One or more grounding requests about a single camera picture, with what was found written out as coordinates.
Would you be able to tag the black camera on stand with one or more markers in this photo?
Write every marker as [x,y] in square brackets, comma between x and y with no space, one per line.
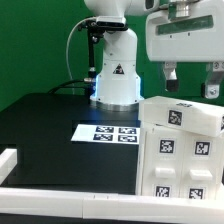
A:
[104,23]

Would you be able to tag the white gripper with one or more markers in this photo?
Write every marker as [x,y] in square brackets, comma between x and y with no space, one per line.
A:
[198,38]

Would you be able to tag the white door panel with tags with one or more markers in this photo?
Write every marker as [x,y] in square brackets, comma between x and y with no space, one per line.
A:
[202,167]

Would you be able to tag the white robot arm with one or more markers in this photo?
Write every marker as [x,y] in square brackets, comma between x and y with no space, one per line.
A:
[177,9]

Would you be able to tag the white obstacle fence left piece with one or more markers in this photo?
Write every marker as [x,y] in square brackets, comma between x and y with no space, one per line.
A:
[8,161]

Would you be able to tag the white cabinet body box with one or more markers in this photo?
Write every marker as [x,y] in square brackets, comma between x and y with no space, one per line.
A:
[145,128]

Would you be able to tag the white cabinet top block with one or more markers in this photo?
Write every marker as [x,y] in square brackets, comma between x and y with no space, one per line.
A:
[195,117]

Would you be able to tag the white obstacle fence front bar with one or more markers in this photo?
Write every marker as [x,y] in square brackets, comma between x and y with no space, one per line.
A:
[111,206]

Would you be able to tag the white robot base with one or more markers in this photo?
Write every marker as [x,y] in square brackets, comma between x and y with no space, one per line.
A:
[118,86]

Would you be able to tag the white sheet with tags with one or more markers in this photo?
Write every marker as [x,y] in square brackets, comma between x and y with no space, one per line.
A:
[106,134]

